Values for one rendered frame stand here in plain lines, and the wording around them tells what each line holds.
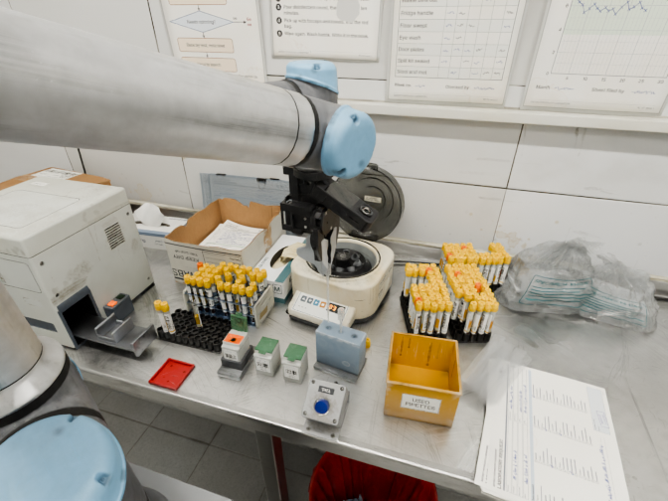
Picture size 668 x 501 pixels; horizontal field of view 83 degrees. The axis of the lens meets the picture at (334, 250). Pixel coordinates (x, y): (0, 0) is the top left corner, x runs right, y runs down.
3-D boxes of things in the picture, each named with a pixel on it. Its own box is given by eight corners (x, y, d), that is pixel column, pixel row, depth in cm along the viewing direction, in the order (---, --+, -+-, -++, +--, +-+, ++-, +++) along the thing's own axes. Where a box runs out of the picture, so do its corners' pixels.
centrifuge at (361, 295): (274, 314, 98) (269, 276, 92) (325, 258, 121) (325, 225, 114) (359, 344, 89) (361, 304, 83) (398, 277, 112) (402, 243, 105)
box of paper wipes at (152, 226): (116, 243, 129) (104, 210, 122) (138, 228, 138) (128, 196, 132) (175, 251, 125) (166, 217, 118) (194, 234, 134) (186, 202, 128)
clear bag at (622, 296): (562, 311, 99) (580, 268, 92) (570, 279, 111) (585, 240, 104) (656, 343, 90) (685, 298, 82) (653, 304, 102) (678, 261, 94)
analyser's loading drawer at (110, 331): (65, 337, 88) (57, 321, 86) (88, 319, 94) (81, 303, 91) (137, 357, 83) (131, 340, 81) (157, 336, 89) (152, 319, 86)
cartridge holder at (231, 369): (218, 376, 82) (215, 364, 80) (238, 346, 89) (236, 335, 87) (240, 382, 80) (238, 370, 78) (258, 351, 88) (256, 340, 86)
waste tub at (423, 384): (382, 416, 73) (386, 382, 68) (388, 363, 85) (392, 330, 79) (452, 428, 71) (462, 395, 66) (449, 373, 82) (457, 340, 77)
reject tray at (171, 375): (148, 384, 80) (147, 381, 79) (169, 360, 85) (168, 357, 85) (176, 391, 78) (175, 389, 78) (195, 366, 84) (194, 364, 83)
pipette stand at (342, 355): (313, 368, 83) (311, 335, 78) (327, 347, 89) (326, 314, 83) (355, 384, 80) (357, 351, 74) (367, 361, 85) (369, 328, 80)
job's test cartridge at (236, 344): (225, 364, 82) (220, 344, 79) (235, 349, 86) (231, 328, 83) (241, 369, 81) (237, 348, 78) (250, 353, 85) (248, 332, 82)
